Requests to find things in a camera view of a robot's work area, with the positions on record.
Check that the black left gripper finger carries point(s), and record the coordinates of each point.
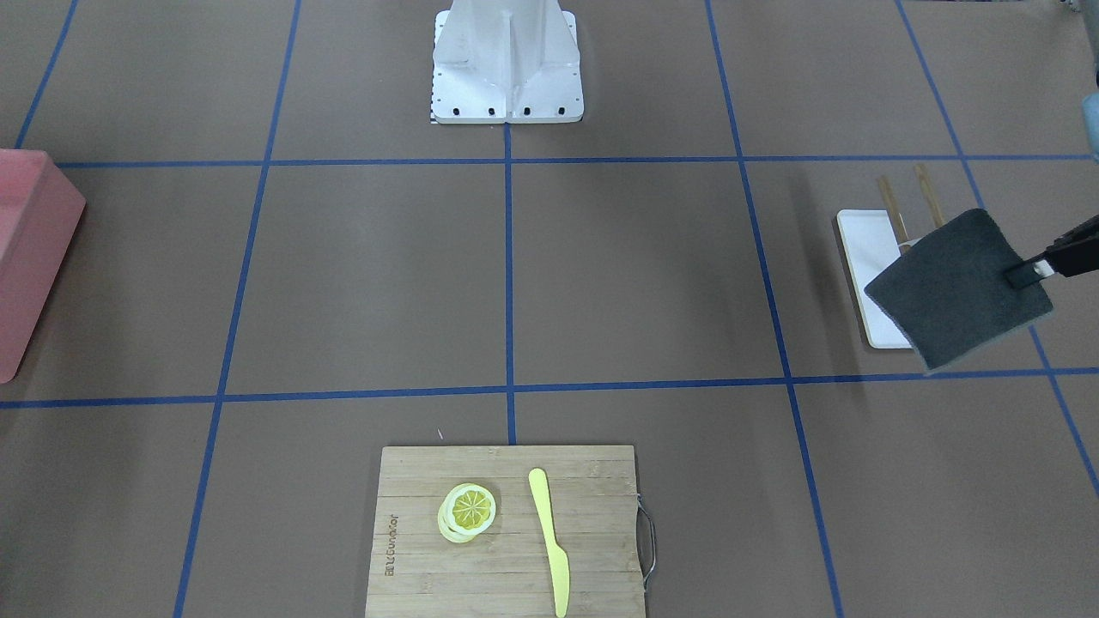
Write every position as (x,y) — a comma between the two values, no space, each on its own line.
(1071,254)

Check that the dark grey cloth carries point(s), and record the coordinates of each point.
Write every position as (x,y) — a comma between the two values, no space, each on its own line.
(960,288)

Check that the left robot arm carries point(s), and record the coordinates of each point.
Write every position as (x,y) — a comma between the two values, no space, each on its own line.
(1089,13)

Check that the white rectangular tray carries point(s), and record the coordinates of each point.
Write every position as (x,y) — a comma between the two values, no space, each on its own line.
(869,246)

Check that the wooden cutting board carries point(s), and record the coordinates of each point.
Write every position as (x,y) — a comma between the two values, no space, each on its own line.
(583,495)

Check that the yellow plastic knife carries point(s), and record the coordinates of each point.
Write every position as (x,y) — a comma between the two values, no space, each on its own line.
(559,567)

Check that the yellow lemon slice toy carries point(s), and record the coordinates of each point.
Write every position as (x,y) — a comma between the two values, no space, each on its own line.
(466,512)

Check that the pink plastic bin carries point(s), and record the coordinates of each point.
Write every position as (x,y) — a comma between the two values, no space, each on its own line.
(40,211)

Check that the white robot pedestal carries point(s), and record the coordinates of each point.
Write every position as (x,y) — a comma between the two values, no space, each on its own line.
(498,62)

